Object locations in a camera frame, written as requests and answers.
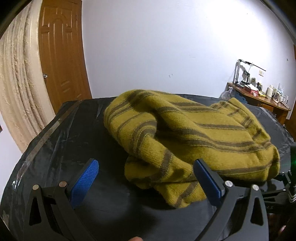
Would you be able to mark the brown wooden desk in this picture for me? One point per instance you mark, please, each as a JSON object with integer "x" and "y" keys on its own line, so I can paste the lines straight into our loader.
{"x": 281, "y": 113}

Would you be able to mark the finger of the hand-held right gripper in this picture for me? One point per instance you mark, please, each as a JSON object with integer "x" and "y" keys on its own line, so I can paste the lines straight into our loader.
{"x": 275, "y": 194}
{"x": 285, "y": 178}

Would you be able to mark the cream quilted mattress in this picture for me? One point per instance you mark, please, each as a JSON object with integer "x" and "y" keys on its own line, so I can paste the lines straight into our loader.
{"x": 20, "y": 81}

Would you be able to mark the person's left hand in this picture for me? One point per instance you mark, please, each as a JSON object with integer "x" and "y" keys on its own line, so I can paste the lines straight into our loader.
{"x": 136, "y": 239}

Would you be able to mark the black desk lamp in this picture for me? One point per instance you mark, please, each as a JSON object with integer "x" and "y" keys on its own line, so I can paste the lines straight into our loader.
{"x": 237, "y": 69}

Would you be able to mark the red box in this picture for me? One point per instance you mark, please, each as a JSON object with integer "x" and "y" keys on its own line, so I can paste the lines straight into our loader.
{"x": 253, "y": 92}

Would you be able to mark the small black screen on stand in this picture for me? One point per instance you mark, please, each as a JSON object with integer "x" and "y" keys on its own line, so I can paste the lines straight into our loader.
{"x": 246, "y": 74}

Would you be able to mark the brown wooden door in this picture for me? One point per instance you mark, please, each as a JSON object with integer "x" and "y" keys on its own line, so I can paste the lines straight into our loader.
{"x": 62, "y": 58}

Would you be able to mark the white jug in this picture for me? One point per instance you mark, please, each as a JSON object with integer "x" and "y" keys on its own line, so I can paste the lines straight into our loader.
{"x": 269, "y": 92}

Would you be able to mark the blue storage box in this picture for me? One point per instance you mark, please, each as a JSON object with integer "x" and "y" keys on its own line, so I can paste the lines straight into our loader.
{"x": 240, "y": 97}

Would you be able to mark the yellow striped knit sweater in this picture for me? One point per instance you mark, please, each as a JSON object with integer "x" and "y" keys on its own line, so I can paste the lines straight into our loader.
{"x": 185, "y": 129}

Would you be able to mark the yellow notepad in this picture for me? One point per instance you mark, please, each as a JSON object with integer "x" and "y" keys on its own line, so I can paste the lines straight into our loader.
{"x": 261, "y": 93}

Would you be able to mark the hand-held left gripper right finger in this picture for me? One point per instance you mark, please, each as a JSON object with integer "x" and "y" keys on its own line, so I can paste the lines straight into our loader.
{"x": 207, "y": 183}

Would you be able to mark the black white striped item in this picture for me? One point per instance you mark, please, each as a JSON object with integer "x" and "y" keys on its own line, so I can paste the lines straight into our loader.
{"x": 286, "y": 106}

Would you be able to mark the clear plastic bag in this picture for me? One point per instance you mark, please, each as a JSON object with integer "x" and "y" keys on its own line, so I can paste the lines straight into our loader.
{"x": 225, "y": 94}

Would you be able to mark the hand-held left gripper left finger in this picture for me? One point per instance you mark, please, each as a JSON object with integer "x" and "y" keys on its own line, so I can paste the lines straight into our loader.
{"x": 85, "y": 178}

